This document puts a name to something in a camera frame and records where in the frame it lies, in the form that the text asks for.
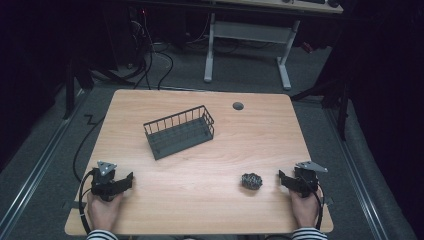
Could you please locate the bundle of black cables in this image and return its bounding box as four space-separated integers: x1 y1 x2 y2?
128 8 175 91

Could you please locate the dark wire basket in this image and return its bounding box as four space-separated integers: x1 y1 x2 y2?
143 105 215 161

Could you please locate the white metal frame desk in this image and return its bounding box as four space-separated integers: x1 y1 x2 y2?
203 0 344 91

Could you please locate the metal floor rail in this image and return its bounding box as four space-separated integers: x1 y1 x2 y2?
0 89 88 236
323 105 392 240

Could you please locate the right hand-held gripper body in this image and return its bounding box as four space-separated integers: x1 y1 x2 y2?
293 160 329 199

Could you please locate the black floor cable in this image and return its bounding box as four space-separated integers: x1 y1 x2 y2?
72 113 106 183

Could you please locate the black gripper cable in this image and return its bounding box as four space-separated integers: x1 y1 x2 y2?
78 169 98 235
299 175 325 231

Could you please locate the person's right hand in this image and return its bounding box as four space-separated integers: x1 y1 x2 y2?
288 187 323 230

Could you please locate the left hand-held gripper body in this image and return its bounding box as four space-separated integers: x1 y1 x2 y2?
90 160 118 202

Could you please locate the black stand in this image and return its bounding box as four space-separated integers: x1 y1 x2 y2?
290 74 352 142
62 56 136 121

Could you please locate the person's left hand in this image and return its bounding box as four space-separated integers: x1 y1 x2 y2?
86 191 124 232

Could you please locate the steel wool scrubber ball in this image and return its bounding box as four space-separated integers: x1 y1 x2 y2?
241 172 264 191

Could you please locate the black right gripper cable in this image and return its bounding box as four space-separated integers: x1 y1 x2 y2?
299 175 325 231

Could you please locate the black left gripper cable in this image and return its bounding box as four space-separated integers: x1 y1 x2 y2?
78 169 98 235

